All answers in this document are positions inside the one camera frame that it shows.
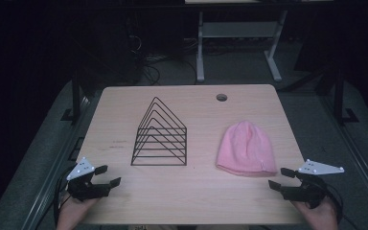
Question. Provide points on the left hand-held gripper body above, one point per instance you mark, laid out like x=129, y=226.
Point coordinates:
x=83, y=188

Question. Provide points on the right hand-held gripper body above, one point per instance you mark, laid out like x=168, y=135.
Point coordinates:
x=310, y=191

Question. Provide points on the pink knitted beanie hat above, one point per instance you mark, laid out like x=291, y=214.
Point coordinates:
x=246, y=150

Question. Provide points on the person's left hand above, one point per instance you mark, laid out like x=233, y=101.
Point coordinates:
x=73, y=214

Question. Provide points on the person's right hand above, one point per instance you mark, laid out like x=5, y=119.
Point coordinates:
x=321, y=217

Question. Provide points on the dark metal stand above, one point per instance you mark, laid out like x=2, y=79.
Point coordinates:
x=75, y=96
x=339, y=96

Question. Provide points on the aluminium frame rail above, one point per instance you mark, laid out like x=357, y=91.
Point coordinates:
x=357, y=153
x=54, y=169

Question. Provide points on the white metal frame desk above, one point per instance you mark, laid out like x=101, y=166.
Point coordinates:
x=236, y=29

